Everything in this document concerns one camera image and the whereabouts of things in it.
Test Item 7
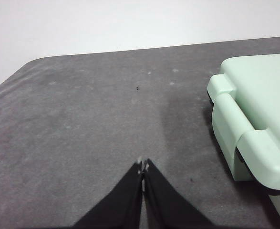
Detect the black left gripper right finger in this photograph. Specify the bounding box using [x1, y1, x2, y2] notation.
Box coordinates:
[143, 158, 214, 229]

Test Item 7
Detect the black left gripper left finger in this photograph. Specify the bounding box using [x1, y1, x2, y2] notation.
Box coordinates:
[73, 157, 144, 229]

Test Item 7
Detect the mint green griddle cover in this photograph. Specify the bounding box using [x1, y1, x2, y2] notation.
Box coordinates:
[206, 52, 280, 191]

